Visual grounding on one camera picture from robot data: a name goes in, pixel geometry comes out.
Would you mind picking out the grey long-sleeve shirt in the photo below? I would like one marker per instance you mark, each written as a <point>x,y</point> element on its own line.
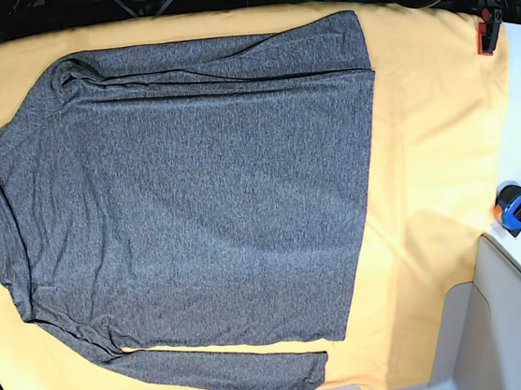
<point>162,203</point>

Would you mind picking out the blue tape measure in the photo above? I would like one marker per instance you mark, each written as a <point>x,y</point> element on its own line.
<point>507,208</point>

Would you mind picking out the red clamp right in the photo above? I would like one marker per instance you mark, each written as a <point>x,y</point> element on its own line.
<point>488,30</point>

